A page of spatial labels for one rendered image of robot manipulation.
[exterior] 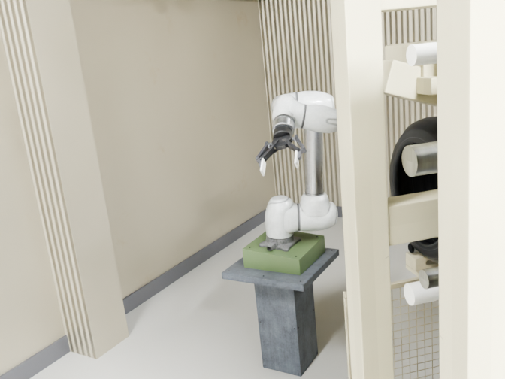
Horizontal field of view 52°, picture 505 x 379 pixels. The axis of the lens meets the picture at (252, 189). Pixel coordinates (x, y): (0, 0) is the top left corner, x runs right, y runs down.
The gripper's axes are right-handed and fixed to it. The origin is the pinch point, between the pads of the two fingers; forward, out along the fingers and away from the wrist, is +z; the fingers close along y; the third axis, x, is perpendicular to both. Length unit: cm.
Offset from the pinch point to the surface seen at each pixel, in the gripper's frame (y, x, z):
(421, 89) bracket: -55, 25, 9
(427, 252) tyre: -43, -56, 7
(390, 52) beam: -48, 26, -14
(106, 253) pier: 157, -85, -49
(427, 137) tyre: -53, -17, -17
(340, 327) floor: 28, -180, -33
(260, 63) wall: 105, -149, -335
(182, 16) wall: 123, -40, -258
